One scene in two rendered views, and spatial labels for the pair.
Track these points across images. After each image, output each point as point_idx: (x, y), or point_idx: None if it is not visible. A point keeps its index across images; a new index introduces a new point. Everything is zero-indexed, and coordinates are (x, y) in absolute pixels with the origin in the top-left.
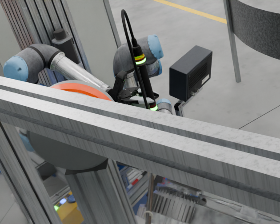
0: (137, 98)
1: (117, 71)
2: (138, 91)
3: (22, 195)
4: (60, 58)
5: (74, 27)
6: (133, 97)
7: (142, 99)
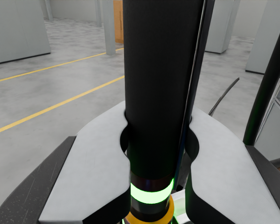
0: (232, 153)
1: None
2: (117, 193)
3: None
4: None
5: None
6: (235, 198)
7: (222, 123)
